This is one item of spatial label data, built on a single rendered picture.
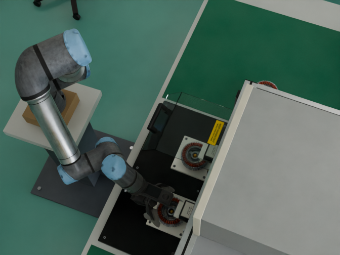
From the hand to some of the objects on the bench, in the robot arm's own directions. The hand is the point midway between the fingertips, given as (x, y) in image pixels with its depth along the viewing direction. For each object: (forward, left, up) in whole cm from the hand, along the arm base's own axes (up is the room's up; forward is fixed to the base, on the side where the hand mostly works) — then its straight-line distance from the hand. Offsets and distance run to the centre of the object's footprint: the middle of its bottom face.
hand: (168, 209), depth 176 cm
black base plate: (+1, +12, -8) cm, 15 cm away
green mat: (+16, +79, -8) cm, 81 cm away
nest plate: (-1, +24, -5) cm, 25 cm away
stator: (+1, 0, -4) cm, 4 cm away
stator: (+11, +65, -7) cm, 66 cm away
